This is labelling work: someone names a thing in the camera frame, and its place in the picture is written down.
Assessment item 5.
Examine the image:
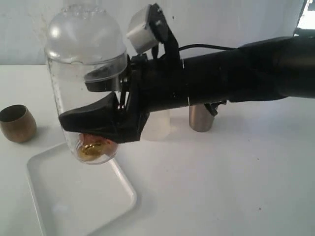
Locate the white rectangular tray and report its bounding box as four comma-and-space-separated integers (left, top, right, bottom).
27, 143, 137, 236

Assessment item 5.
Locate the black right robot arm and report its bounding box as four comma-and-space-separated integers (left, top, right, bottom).
82, 36, 315, 143

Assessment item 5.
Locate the clear plastic shaker cup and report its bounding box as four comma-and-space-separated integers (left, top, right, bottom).
47, 59, 126, 165

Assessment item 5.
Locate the brown wooden cup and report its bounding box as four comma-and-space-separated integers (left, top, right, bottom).
0, 104, 37, 143

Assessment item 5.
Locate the stainless steel tumbler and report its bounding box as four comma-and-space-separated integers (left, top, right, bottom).
189, 104, 215, 133

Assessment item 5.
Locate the frosted translucent plastic cup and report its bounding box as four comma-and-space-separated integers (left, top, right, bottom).
141, 110, 171, 141

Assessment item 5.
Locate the clear dome strainer lid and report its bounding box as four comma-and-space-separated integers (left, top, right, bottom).
44, 0, 127, 74

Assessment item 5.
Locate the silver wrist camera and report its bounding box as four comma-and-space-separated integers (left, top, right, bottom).
126, 3, 168, 54

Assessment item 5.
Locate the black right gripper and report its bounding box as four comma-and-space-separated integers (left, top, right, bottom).
59, 55, 188, 144

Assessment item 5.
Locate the black cable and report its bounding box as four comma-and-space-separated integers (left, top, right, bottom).
178, 43, 237, 51

